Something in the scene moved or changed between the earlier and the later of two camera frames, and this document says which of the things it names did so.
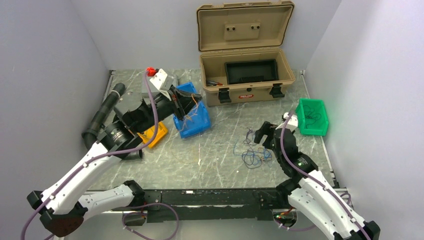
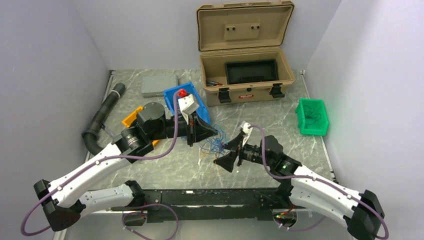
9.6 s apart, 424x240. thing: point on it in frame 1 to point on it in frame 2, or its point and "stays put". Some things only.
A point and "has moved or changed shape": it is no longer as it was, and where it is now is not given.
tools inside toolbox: (211, 83) stays put
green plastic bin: (312, 117) stays put
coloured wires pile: (255, 158) has moved or changed shape
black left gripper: (180, 108) to (191, 130)
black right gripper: (267, 125) to (227, 161)
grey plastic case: (154, 89) stays put
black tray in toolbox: (249, 71) stays put
